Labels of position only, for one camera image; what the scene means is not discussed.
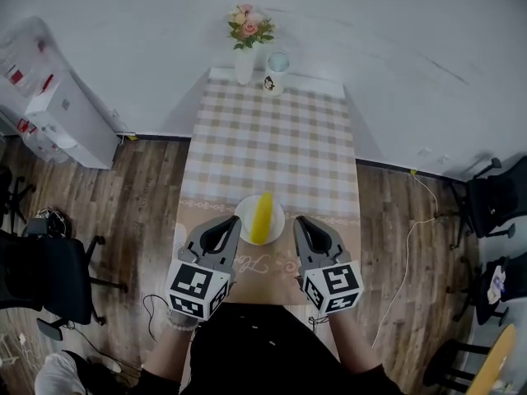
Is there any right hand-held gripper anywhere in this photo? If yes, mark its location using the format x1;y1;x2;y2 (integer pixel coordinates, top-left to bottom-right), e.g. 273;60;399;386
292;215;365;316

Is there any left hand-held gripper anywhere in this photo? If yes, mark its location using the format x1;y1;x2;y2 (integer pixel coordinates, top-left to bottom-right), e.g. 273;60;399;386
164;215;243;323

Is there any white round plate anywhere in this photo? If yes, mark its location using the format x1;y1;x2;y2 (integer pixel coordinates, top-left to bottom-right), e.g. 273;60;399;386
233;194;286;245

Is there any yellow corn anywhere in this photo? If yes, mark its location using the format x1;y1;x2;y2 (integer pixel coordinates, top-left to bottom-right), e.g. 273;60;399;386
251;192;274;245

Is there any person's left forearm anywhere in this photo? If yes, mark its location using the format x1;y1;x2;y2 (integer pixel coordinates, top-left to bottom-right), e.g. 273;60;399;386
139;323;194;382

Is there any person's right forearm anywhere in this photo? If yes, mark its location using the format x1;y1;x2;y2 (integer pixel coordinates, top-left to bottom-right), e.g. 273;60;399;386
327;313;386;380

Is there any table with checkered cloth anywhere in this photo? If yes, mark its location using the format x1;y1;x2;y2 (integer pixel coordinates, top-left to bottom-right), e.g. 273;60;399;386
172;67;362;306

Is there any checked beige tablecloth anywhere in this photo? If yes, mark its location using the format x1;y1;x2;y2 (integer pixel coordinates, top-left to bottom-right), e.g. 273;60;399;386
172;76;362;306

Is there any person's black clothing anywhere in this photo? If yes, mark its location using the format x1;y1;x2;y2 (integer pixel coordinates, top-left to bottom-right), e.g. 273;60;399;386
138;302;407;395

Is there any black office chair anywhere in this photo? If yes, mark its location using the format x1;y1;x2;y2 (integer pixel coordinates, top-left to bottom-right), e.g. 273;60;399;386
0;218;128;343
442;156;527;249
452;253;527;327
0;165;38;230

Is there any white cartoon print canister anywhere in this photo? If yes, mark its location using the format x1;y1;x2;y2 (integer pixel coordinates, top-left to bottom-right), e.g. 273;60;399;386
262;50;291;97

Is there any white vase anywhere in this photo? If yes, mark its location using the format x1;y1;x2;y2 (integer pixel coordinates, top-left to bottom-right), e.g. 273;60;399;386
234;46;256;86

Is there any white water dispenser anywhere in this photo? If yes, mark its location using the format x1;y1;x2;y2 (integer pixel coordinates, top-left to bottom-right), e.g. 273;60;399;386
23;66;120;170

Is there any white crumpled cloth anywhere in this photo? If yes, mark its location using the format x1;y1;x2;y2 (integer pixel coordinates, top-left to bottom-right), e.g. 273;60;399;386
487;265;507;304

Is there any clear water jug red cap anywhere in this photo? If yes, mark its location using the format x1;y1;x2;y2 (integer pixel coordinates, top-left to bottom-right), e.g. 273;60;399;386
35;140;75;164
16;117;44;151

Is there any yellow round table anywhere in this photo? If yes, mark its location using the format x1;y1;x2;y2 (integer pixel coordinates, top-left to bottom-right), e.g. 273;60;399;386
422;323;518;395

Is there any pink flower bouquet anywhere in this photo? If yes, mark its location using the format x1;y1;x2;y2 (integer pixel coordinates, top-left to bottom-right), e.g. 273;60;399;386
227;3;276;51

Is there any large clear water bottle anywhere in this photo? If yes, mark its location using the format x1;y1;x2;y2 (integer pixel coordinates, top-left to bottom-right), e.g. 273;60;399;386
0;16;69;98

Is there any long white cable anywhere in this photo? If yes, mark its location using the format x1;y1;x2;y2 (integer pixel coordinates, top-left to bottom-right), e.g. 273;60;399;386
372;170;440;349

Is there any white bead bracelet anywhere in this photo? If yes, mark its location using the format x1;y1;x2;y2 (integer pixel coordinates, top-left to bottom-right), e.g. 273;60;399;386
166;313;198;332

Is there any tangled cable bundle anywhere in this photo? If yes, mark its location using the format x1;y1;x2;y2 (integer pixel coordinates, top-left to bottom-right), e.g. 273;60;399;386
36;207;69;236

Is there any white charger cable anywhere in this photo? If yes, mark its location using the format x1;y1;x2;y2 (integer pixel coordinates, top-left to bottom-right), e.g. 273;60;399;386
12;333;42;360

